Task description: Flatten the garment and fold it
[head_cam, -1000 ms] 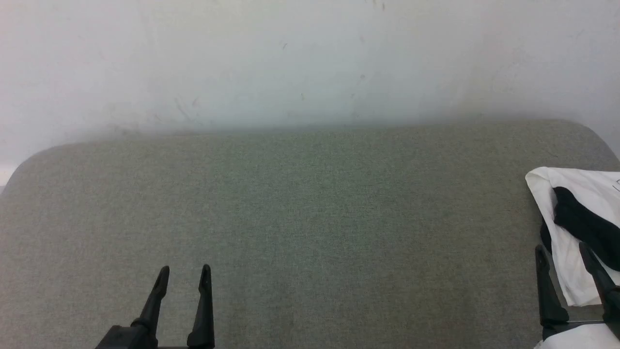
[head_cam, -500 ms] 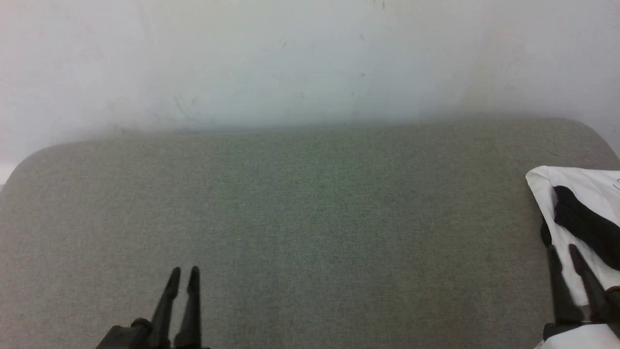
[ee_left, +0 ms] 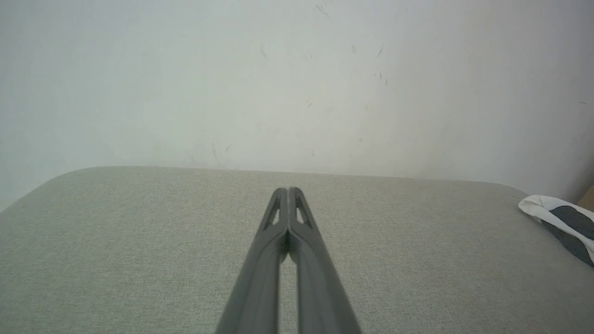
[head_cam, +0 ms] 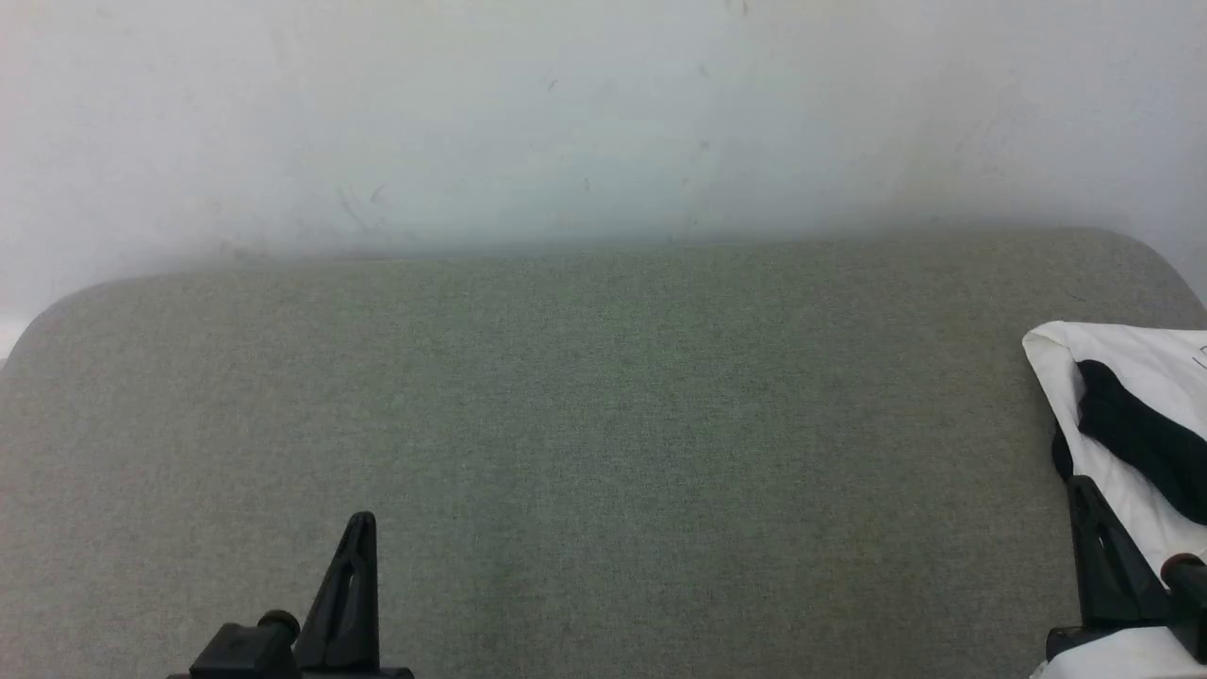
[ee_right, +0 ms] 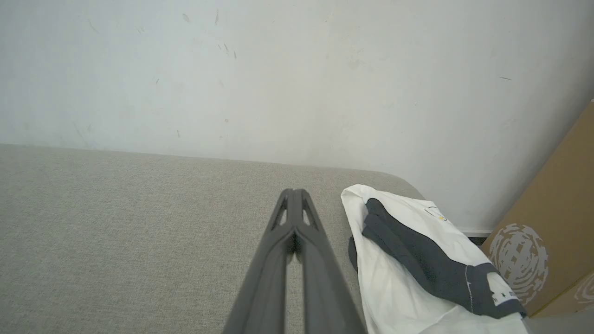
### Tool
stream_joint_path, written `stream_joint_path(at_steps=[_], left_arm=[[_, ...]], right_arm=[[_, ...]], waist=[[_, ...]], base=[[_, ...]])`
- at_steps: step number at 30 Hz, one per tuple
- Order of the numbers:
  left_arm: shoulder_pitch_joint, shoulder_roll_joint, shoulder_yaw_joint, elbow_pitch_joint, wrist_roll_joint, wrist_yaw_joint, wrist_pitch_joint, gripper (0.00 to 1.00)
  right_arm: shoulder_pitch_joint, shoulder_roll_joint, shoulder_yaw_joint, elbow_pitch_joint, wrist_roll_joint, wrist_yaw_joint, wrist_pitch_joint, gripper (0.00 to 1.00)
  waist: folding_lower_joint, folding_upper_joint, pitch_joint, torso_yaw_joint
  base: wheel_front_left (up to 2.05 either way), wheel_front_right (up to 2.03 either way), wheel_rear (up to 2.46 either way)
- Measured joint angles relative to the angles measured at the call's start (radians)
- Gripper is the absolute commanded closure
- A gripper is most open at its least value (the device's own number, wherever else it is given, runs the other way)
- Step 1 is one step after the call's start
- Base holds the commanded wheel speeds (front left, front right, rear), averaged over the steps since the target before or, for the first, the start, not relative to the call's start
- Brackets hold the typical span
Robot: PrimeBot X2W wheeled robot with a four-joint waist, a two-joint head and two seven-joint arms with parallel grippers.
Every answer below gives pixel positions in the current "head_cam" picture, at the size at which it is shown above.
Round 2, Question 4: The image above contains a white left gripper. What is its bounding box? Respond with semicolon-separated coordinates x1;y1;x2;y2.
168;512;416;679

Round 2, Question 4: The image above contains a black and white garment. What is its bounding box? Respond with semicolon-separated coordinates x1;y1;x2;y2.
1023;321;1207;576

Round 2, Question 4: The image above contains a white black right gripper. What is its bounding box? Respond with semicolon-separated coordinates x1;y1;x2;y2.
1033;476;1207;679

